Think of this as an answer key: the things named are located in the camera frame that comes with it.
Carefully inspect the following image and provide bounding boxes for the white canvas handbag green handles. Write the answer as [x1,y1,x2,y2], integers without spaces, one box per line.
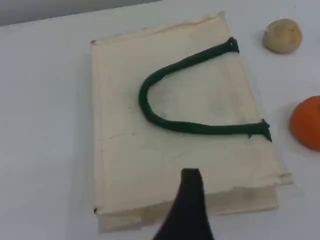
[89,10,294,233]

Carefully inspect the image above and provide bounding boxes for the orange tangerine shaped bread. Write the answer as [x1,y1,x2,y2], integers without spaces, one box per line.
[289,94,320,151]

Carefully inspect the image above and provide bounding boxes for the beige round egg yolk pastry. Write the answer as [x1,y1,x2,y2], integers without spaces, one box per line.
[262,17,303,54]

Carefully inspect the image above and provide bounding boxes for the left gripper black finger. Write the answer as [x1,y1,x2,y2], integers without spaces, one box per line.
[151,168,216,240]

